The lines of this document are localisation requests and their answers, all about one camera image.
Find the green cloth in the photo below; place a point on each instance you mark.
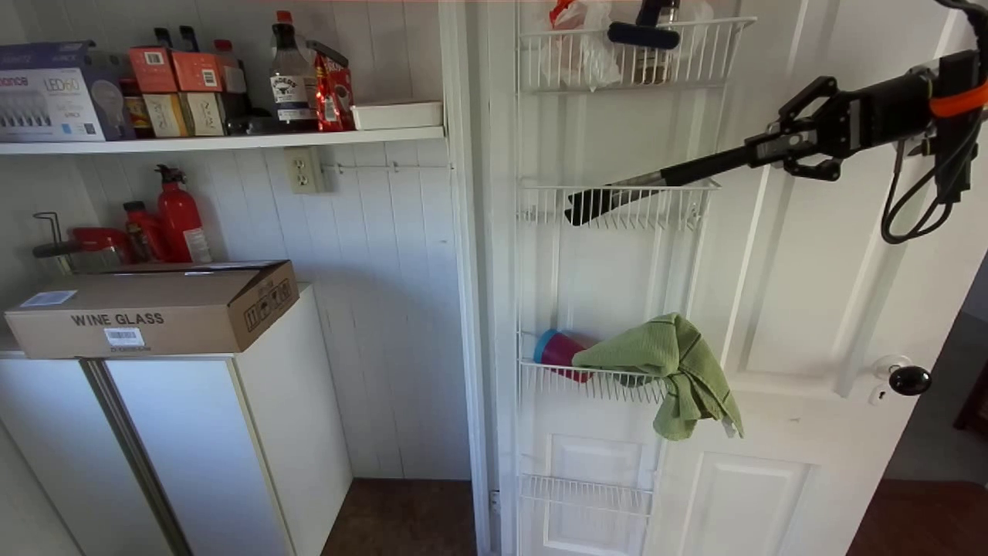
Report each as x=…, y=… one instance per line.
x=675, y=355

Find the wall power outlet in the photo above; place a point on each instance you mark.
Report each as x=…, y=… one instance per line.
x=304, y=170

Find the white flat box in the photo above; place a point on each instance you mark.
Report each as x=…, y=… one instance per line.
x=403, y=116

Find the black squeegee handle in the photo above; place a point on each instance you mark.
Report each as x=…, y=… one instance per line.
x=647, y=25

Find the red jar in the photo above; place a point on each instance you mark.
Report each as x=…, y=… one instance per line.
x=100, y=249

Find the orange carton box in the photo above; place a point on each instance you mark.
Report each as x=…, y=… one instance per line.
x=202, y=89
x=159, y=89

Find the white wire door rack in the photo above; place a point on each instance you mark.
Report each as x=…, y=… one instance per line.
x=581, y=471

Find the cardboard wine glass box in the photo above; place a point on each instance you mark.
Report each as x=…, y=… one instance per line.
x=156, y=310

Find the black door knob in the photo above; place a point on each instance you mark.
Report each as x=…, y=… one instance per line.
x=909, y=382

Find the red fire extinguisher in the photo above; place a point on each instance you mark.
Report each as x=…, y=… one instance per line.
x=181, y=218

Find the pink and blue cups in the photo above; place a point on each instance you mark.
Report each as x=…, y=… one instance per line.
x=555, y=349

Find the white panel door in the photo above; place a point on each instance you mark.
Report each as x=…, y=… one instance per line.
x=814, y=291

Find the black and silver tongs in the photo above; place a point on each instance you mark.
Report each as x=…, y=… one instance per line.
x=603, y=199

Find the white cabinet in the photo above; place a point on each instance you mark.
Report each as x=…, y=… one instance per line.
x=243, y=445

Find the grey appliance box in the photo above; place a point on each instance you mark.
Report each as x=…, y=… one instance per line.
x=43, y=93

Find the dark sauce bottle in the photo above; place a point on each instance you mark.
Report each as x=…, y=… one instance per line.
x=291, y=77

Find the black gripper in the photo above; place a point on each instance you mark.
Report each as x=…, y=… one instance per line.
x=825, y=125

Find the small red bottle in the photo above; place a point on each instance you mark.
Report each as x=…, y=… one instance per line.
x=136, y=234

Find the white wall shelf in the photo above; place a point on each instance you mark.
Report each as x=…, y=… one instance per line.
x=220, y=143

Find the red snack bag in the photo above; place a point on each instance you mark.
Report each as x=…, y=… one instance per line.
x=332, y=89

